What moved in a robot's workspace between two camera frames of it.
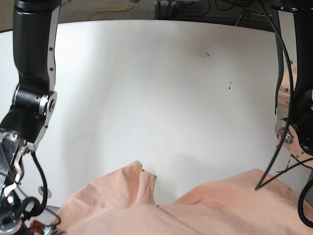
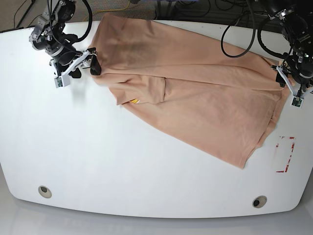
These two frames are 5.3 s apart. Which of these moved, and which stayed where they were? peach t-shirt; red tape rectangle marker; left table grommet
Moved: peach t-shirt
Stayed: left table grommet; red tape rectangle marker
